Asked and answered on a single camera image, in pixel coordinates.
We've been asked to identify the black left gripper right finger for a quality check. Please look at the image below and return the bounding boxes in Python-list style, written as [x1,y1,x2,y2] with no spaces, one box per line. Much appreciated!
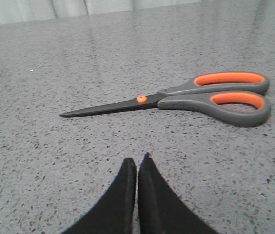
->
[137,153,217,234]

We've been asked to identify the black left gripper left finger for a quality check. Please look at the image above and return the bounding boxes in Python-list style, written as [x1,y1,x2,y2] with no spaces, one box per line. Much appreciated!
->
[64,158,137,234]

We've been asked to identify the light grey curtain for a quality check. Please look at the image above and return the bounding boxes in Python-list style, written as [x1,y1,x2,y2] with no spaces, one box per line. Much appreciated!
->
[0,0,195,25]

